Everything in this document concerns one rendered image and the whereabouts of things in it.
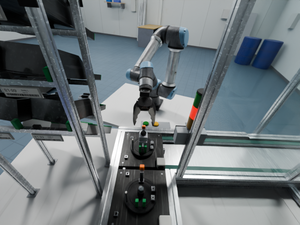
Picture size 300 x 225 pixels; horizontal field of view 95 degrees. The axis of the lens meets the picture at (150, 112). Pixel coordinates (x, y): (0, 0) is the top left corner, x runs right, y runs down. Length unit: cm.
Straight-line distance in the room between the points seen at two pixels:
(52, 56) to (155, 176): 62
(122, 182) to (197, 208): 38
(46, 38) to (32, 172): 82
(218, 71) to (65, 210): 84
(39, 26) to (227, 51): 39
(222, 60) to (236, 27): 7
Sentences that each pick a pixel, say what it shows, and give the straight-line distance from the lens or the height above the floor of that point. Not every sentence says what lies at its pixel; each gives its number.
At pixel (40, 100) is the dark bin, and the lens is 56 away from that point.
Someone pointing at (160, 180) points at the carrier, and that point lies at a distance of 73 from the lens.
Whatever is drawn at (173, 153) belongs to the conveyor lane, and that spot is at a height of 92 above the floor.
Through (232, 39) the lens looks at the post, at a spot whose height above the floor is 157.
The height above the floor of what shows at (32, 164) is 86.
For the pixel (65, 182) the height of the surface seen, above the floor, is 86.
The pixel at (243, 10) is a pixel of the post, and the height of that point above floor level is 163.
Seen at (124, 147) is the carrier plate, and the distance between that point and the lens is 83.
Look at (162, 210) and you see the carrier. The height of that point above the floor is 97.
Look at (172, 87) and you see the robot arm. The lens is 115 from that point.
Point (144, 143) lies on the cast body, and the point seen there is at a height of 105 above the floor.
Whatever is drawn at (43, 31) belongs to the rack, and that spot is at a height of 157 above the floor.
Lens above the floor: 162
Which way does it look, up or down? 37 degrees down
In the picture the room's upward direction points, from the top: 5 degrees clockwise
